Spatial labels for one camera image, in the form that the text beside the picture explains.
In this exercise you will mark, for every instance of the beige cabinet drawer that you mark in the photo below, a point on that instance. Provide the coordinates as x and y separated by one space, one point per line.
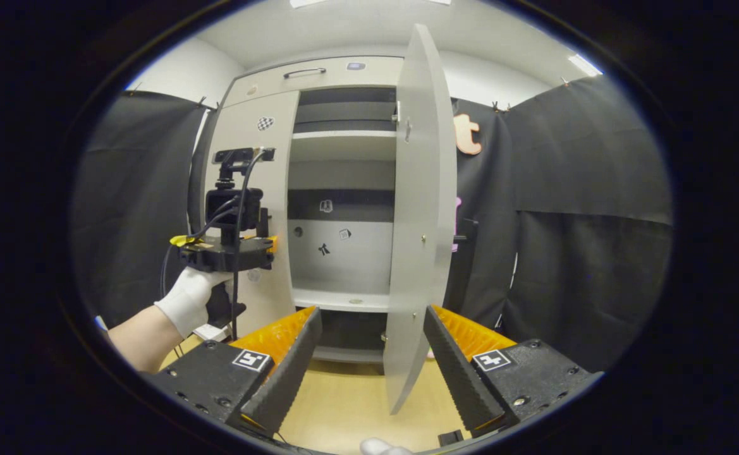
369 79

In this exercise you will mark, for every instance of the beige double-door shoe cabinet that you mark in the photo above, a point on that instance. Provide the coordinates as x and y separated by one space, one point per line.
344 265

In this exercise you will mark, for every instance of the large ceiling light panel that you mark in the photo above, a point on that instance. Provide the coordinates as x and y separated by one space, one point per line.
369 2

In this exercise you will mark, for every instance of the beige cabinet door grey stickers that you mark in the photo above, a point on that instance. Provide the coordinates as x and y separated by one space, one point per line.
416 189

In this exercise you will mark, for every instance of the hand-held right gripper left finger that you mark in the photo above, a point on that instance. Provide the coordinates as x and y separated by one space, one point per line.
287 379

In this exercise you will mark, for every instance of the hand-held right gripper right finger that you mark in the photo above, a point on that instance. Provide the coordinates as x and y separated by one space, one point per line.
458 373

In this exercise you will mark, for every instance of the black backdrop cloth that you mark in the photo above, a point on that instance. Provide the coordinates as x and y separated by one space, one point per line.
584 265

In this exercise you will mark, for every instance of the white cabinet shelf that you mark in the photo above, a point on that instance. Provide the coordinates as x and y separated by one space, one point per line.
344 148
344 300

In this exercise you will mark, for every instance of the small ceiling light panel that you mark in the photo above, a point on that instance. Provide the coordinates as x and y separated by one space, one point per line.
585 65

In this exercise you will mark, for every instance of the beige cabinet door checkered sticker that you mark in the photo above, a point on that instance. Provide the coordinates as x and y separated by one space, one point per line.
274 177

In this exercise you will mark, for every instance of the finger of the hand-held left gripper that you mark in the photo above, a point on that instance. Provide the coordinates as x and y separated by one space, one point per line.
267 244

